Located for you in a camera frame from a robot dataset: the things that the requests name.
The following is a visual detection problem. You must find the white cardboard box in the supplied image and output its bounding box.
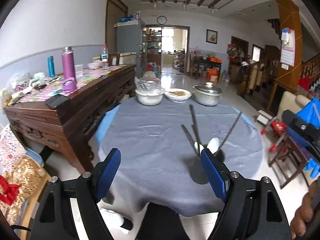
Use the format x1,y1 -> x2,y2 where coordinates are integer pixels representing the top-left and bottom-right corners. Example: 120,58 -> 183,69
119,52 -> 137,65

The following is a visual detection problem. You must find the small wooden stool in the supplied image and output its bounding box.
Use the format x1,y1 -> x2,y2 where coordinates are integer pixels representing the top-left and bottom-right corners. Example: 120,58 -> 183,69
268,135 -> 312,189

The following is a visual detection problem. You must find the red child tricycle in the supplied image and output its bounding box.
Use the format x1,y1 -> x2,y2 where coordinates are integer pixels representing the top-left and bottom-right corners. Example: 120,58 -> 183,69
260,116 -> 286,153

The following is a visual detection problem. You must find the white bowl with plastic bag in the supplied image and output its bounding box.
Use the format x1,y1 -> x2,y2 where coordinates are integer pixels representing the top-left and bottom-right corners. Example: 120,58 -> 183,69
135,71 -> 164,106

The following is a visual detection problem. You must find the dark chopstick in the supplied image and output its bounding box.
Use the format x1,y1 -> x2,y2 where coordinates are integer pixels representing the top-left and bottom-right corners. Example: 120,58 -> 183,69
181,125 -> 195,149
189,104 -> 201,146
219,111 -> 242,149

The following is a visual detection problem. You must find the aluminium pot with lid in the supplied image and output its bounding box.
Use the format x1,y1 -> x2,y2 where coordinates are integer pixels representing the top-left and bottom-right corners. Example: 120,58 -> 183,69
193,82 -> 222,106

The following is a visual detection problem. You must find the dark wooden sideboard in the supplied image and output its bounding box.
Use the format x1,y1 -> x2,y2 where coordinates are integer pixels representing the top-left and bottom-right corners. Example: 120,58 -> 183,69
4,64 -> 136,173

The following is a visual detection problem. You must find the black smartphone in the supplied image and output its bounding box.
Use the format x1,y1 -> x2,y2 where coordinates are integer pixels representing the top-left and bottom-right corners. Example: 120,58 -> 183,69
45,94 -> 70,110

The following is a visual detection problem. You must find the round wall clock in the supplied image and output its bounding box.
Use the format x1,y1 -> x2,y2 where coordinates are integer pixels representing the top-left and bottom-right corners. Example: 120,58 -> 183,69
157,16 -> 167,25

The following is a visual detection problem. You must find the framed wall picture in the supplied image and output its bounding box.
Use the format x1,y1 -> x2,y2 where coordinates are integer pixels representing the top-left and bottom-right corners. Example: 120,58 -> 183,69
206,29 -> 217,44

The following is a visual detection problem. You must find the wall calendar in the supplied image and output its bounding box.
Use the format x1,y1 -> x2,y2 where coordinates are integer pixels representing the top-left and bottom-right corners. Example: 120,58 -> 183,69
280,28 -> 296,67

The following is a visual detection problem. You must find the person's right hand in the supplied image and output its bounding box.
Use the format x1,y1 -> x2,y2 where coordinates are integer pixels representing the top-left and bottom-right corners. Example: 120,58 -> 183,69
290,181 -> 318,239

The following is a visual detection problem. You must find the purple thermos lid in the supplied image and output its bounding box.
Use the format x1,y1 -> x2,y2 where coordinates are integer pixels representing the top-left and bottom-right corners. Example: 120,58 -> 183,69
62,77 -> 77,93

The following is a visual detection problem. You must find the patterned dish with food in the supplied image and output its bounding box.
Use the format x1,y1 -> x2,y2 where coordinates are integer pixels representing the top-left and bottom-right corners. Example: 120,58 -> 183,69
164,88 -> 192,103

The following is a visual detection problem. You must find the purple thermos bottle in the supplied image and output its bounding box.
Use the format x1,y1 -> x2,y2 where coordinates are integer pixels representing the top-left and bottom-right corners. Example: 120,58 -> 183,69
61,47 -> 75,79

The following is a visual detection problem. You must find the grey refrigerator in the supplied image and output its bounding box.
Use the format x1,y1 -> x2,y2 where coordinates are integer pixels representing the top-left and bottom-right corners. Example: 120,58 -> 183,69
114,19 -> 147,78

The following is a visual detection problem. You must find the white ceramic spoon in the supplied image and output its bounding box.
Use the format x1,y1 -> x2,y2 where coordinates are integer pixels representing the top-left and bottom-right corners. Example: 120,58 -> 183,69
207,138 -> 220,154

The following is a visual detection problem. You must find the grey tablecloth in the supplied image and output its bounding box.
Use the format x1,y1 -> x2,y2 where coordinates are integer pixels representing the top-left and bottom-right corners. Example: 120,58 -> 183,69
98,98 -> 264,217

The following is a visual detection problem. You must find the teal water bottle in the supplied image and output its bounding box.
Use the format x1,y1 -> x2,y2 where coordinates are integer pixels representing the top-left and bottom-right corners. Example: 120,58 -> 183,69
47,56 -> 55,78

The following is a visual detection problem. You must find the clear plastic water bottle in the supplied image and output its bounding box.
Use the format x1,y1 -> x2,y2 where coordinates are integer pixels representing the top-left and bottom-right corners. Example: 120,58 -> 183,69
100,44 -> 108,67

